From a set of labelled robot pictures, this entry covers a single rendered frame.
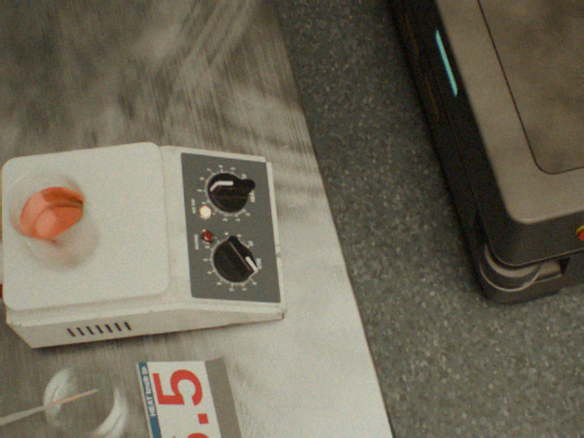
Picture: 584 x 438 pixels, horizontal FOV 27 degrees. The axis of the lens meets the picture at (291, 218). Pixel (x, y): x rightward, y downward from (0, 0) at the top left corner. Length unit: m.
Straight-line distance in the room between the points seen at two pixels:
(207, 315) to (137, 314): 0.05
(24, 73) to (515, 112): 0.62
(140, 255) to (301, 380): 0.16
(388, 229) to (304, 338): 0.85
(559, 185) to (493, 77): 0.16
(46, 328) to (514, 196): 0.66
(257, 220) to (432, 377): 0.81
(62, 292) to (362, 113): 1.03
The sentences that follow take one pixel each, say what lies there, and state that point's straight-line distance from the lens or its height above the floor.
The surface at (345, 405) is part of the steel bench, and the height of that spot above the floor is 0.75.
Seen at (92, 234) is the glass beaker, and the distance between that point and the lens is 0.86.
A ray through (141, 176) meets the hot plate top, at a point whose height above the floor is 0.84.
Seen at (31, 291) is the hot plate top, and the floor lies 0.84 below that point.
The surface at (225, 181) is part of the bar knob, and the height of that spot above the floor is 0.82.
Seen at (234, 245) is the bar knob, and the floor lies 0.82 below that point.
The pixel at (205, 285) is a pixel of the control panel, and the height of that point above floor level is 0.81.
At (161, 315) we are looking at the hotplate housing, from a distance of 0.90.
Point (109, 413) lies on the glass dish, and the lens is 0.94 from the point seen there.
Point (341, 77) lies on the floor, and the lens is 1.88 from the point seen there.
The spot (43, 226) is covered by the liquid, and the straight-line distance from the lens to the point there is 0.86.
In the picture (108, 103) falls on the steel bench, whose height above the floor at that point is 0.75.
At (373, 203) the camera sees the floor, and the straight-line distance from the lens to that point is 1.79.
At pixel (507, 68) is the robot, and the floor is 0.37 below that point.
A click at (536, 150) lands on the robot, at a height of 0.36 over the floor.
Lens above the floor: 1.65
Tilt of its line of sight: 68 degrees down
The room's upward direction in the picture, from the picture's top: 9 degrees counter-clockwise
